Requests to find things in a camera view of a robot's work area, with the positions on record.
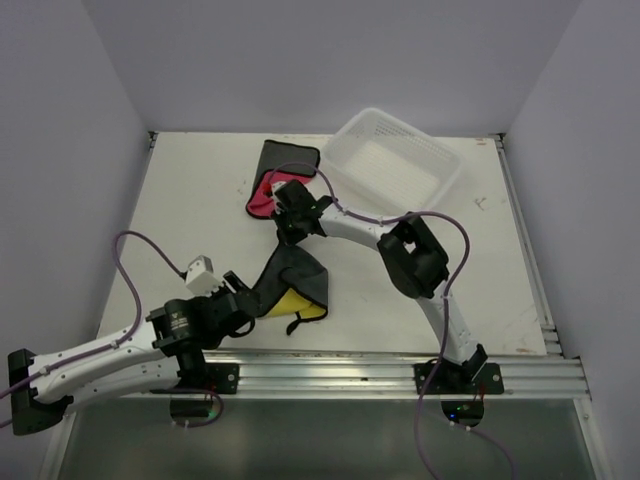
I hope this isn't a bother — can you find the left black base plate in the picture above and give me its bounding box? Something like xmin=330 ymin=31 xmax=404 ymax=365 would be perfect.
xmin=151 ymin=363 xmax=240 ymax=395

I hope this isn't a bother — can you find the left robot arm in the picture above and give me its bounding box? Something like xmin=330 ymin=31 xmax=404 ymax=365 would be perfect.
xmin=4 ymin=271 xmax=260 ymax=436

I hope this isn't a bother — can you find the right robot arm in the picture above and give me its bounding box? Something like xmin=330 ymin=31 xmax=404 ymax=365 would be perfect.
xmin=270 ymin=180 xmax=487 ymax=393

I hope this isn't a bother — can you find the white plastic basket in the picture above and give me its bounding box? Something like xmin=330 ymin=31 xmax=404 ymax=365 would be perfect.
xmin=321 ymin=108 xmax=464 ymax=214

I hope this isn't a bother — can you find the grey and pink towel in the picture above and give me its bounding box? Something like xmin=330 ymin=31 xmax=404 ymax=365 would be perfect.
xmin=245 ymin=140 xmax=321 ymax=220

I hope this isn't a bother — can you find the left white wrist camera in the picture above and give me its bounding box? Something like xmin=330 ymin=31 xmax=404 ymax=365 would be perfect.
xmin=185 ymin=255 xmax=220 ymax=296

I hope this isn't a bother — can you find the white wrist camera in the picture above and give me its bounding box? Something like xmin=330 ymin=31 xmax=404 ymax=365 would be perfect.
xmin=260 ymin=181 xmax=286 ymax=208
xmin=185 ymin=255 xmax=220 ymax=296

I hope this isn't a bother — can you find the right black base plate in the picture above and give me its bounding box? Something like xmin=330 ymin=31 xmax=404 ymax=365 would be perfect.
xmin=413 ymin=361 xmax=505 ymax=395

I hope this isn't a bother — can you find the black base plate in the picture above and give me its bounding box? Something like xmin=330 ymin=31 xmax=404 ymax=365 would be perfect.
xmin=151 ymin=363 xmax=240 ymax=395
xmin=413 ymin=361 xmax=505 ymax=395

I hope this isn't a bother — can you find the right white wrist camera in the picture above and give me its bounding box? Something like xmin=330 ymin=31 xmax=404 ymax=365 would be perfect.
xmin=260 ymin=181 xmax=286 ymax=208

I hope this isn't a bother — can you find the grey and yellow towel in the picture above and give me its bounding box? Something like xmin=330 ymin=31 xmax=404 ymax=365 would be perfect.
xmin=253 ymin=243 xmax=329 ymax=336

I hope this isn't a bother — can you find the aluminium mounting rail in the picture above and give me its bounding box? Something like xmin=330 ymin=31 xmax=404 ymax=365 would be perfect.
xmin=69 ymin=349 xmax=586 ymax=401

